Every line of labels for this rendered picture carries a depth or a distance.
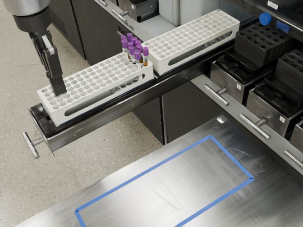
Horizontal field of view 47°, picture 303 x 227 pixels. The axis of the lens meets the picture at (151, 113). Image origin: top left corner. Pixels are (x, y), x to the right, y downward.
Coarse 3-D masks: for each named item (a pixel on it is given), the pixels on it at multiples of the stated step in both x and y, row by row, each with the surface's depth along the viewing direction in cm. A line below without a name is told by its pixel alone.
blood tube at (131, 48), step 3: (129, 48) 90; (132, 48) 90; (129, 51) 91; (132, 51) 91; (132, 54) 91; (132, 57) 92; (132, 60) 93; (135, 60) 93; (132, 63) 94; (135, 63) 94
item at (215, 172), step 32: (224, 128) 82; (160, 160) 77; (192, 160) 77; (224, 160) 76; (256, 160) 76; (96, 192) 73; (128, 192) 72; (160, 192) 72; (192, 192) 71; (224, 192) 71; (256, 192) 70; (288, 192) 70; (32, 224) 69; (64, 224) 69; (96, 224) 68; (128, 224) 68; (160, 224) 67; (192, 224) 67; (224, 224) 66; (256, 224) 66; (288, 224) 65
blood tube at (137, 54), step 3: (135, 51) 89; (138, 51) 89; (135, 54) 89; (138, 54) 89; (135, 57) 90; (138, 57) 89; (138, 60) 90; (138, 63) 91; (138, 66) 92; (141, 66) 93; (141, 75) 94; (138, 78) 95; (141, 78) 95
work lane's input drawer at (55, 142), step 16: (224, 48) 106; (192, 64) 102; (208, 64) 105; (160, 80) 98; (176, 80) 101; (128, 96) 95; (144, 96) 97; (32, 112) 92; (96, 112) 91; (112, 112) 93; (128, 112) 97; (48, 128) 87; (64, 128) 88; (80, 128) 90; (96, 128) 93; (32, 144) 92; (48, 144) 87; (64, 144) 90
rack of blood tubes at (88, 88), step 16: (96, 64) 95; (112, 64) 95; (128, 64) 94; (64, 80) 92; (80, 80) 93; (96, 80) 91; (112, 80) 90; (128, 80) 92; (144, 80) 95; (48, 96) 88; (64, 96) 88; (80, 96) 87; (96, 96) 95; (112, 96) 92; (48, 112) 87; (64, 112) 86; (80, 112) 89
